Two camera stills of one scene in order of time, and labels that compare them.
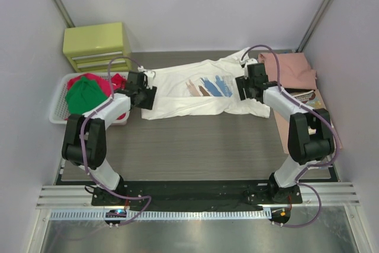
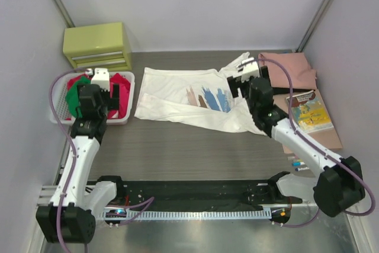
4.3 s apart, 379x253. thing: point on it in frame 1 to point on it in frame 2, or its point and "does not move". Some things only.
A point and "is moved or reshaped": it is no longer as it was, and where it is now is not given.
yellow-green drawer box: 96,47 does not move
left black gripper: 148,98 to 112,96
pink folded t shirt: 294,71 does not move
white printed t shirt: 202,88 is moved or reshaped
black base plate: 198,195 does not move
